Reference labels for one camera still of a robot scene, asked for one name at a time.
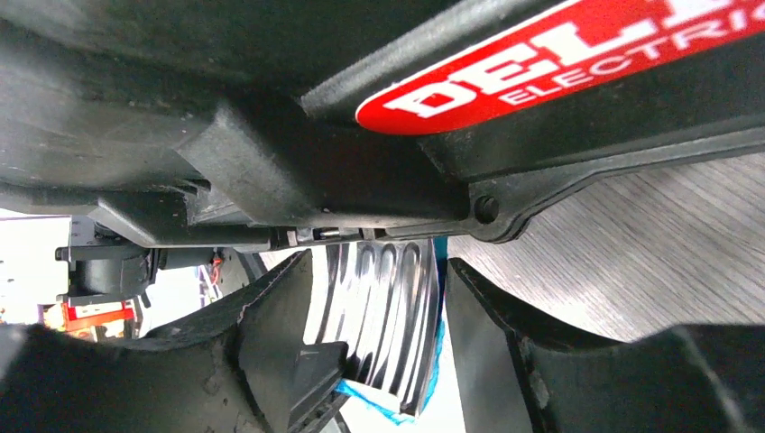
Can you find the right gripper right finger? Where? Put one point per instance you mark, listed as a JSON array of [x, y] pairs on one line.
[[519, 369]]

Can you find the black plastic toolbox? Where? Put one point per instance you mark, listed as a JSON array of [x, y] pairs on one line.
[[364, 132]]

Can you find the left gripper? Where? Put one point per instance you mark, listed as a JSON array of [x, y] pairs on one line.
[[105, 267]]

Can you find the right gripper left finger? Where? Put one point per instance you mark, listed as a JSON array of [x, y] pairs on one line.
[[237, 365]]

